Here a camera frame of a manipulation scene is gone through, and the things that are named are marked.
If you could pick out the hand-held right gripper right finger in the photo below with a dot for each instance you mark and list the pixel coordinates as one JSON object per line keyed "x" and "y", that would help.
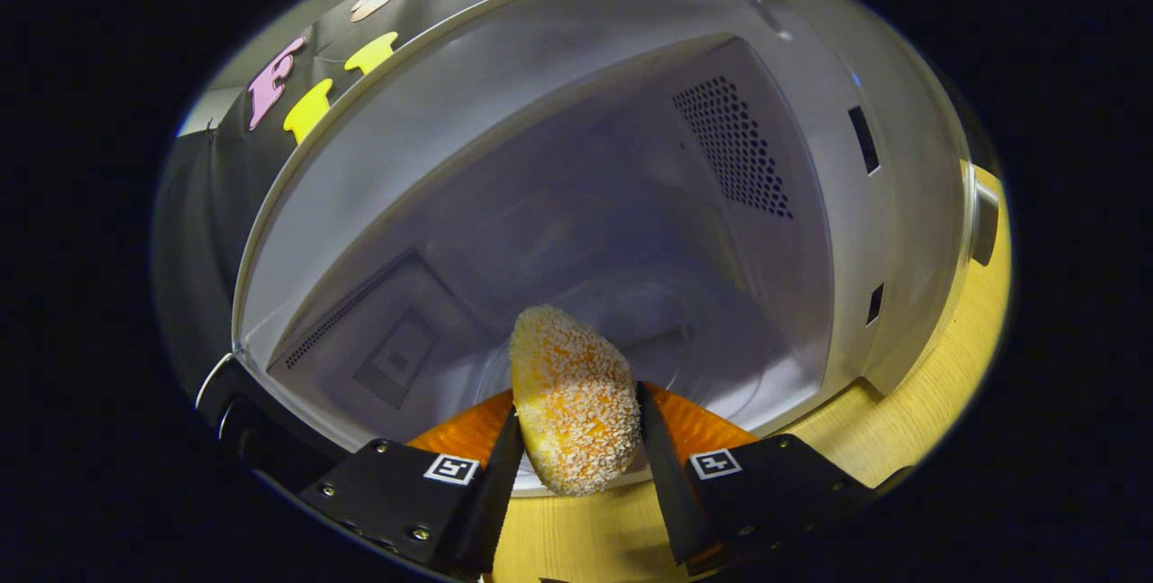
{"x": 667, "y": 484}

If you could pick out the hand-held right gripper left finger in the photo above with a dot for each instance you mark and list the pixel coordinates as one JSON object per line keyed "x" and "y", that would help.
{"x": 491, "y": 502}

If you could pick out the breaded oval bun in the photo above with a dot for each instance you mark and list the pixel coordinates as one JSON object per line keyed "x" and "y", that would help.
{"x": 576, "y": 403}

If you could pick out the white microwave oven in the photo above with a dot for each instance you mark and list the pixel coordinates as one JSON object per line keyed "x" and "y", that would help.
{"x": 585, "y": 204}

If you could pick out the black backdrop cloth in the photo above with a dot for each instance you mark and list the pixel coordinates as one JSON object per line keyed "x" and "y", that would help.
{"x": 207, "y": 204}

